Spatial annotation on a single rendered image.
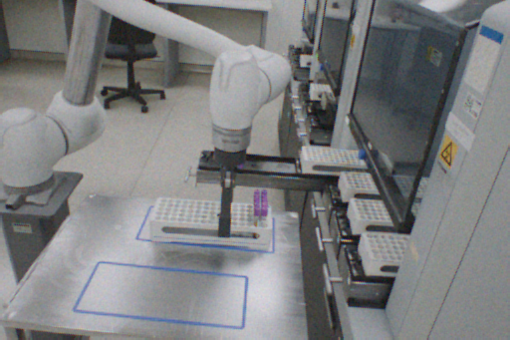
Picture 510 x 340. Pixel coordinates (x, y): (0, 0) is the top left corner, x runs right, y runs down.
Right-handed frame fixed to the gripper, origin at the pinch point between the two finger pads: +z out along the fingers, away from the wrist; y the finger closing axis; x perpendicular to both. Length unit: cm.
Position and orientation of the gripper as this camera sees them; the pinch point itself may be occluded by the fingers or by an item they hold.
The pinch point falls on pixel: (225, 215)
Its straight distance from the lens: 106.2
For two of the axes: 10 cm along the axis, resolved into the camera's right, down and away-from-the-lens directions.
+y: 0.0, 4.7, -8.8
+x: 10.0, 0.8, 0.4
